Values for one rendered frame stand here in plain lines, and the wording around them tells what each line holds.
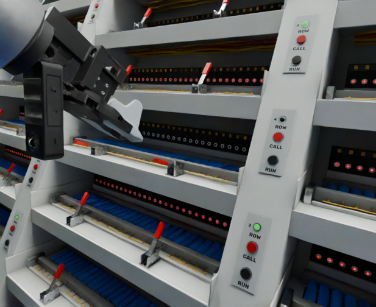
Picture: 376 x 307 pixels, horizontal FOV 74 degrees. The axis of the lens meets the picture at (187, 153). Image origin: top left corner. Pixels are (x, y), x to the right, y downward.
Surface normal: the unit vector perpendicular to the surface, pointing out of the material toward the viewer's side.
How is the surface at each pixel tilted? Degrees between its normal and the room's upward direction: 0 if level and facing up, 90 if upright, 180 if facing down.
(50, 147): 89
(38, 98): 112
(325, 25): 90
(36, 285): 22
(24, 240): 90
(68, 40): 90
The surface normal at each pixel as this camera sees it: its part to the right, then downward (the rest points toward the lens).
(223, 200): -0.54, 0.11
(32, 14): 0.90, -0.09
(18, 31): 0.76, 0.33
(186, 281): 0.07, -0.98
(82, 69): -0.43, -0.40
